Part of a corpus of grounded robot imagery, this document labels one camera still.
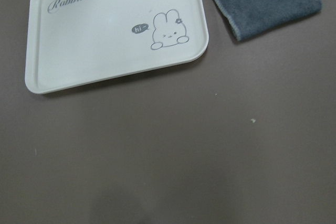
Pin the cream rabbit serving tray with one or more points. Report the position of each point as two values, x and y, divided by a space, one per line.
75 42

